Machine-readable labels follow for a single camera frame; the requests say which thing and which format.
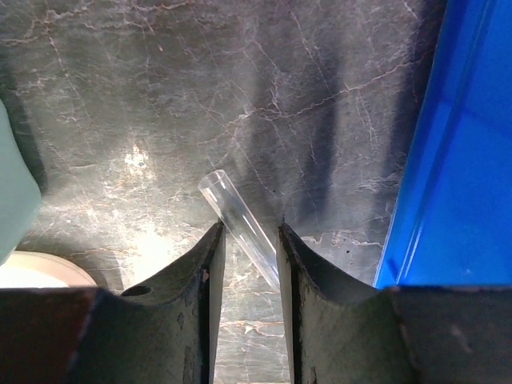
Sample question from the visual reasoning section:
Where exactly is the blue compartment tray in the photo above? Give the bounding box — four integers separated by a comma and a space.
374, 1, 511, 289

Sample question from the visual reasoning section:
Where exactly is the light teal plastic bin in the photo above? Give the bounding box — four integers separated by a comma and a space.
0, 105, 42, 262

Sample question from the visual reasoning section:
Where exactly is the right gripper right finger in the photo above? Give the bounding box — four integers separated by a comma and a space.
277, 224, 511, 383

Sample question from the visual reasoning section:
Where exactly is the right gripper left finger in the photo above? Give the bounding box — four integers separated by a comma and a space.
1, 223, 226, 383

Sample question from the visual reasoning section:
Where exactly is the clear glass test tube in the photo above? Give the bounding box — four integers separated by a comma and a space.
198, 170, 279, 291

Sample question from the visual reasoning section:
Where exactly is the white bin lid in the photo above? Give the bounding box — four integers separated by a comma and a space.
1, 250, 97, 289

